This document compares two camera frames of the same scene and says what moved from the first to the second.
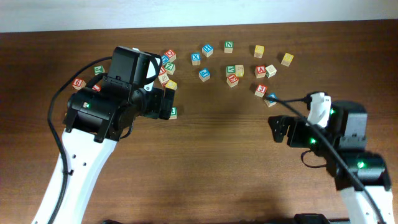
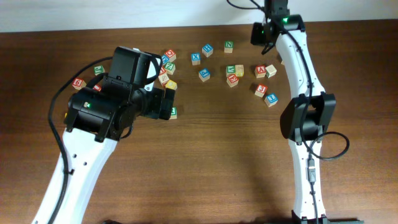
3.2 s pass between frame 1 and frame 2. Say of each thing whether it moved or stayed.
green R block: stayed
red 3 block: stayed
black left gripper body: stayed
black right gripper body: moved
